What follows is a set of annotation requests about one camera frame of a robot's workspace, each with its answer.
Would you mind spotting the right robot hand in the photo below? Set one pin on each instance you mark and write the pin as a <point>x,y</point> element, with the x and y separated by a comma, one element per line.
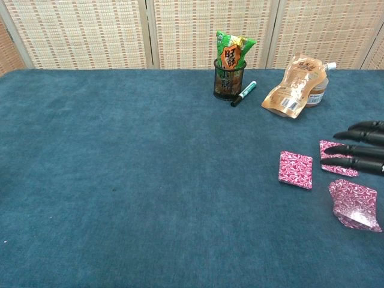
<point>360,163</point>

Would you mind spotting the small clear jar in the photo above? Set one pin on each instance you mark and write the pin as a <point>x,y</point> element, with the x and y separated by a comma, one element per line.
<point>316,97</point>

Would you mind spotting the brown spout pouch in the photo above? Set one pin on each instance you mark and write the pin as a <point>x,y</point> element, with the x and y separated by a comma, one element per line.
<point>292,87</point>

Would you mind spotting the woven folding screen panel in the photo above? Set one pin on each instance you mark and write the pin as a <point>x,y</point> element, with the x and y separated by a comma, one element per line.
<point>186,33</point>
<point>81,33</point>
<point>10,51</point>
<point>327,27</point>
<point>376,57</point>

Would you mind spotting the green white marker pen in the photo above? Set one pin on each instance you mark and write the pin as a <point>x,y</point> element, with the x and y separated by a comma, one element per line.
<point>244,93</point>

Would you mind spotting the black mesh pen holder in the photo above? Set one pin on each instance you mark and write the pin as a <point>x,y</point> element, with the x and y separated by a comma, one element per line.
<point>228,90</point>

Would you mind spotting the green snack bag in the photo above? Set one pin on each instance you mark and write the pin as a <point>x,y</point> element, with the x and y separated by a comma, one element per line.
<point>232,48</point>

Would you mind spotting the blue felt table cloth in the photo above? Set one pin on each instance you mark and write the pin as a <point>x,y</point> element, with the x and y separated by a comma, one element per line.
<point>135,180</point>

